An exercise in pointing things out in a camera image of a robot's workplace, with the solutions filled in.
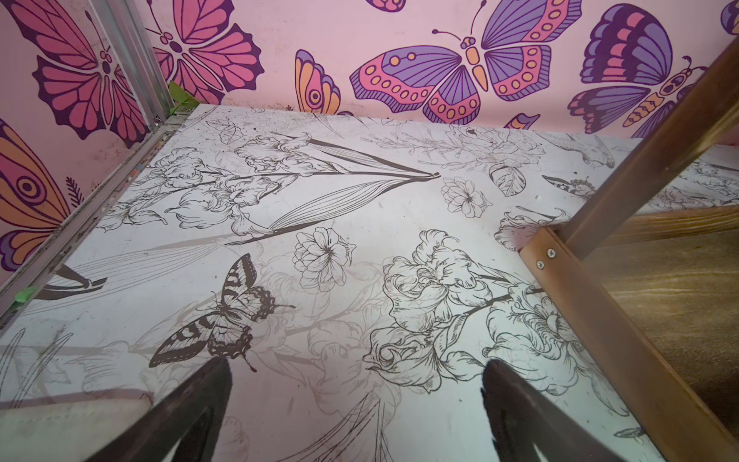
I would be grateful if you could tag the wooden jewelry display stand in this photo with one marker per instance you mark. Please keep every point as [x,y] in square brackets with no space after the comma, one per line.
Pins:
[648,250]

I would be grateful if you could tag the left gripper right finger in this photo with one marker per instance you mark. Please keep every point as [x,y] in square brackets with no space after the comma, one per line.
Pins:
[526,426]

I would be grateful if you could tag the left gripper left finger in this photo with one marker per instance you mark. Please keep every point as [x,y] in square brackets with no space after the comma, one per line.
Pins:
[186,424]

